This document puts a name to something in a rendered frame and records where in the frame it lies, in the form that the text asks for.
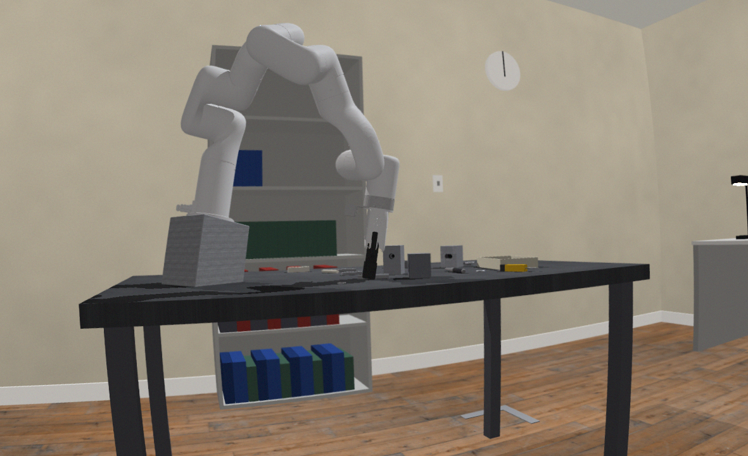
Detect beige open tray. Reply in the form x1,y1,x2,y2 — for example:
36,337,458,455
477,256,538,270

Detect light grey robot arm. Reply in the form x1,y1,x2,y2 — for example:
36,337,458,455
176,23,400,222

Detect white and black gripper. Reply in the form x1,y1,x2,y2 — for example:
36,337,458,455
362,207,393,279

